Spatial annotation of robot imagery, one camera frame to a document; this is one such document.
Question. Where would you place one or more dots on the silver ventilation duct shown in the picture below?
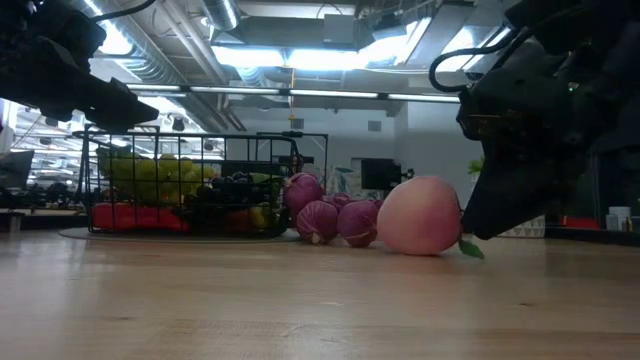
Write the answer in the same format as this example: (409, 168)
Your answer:
(150, 50)

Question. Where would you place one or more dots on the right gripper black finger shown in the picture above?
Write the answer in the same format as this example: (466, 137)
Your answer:
(520, 190)

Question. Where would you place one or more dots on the black monitor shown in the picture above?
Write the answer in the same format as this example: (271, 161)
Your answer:
(380, 174)

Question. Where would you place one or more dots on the pink peach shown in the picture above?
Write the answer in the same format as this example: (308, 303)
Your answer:
(420, 215)

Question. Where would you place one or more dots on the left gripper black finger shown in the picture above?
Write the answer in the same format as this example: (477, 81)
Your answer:
(122, 107)

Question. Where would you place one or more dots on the black grape bunch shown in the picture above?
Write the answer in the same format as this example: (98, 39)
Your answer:
(235, 187)

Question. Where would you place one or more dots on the ceiling light strip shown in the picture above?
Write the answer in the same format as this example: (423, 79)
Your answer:
(330, 93)

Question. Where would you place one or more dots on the green grape bunch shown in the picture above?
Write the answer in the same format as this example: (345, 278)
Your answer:
(150, 175)

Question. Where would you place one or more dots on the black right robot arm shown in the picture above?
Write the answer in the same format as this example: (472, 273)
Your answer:
(575, 20)

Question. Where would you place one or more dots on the purple grape bunch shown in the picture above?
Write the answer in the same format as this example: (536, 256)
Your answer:
(320, 220)

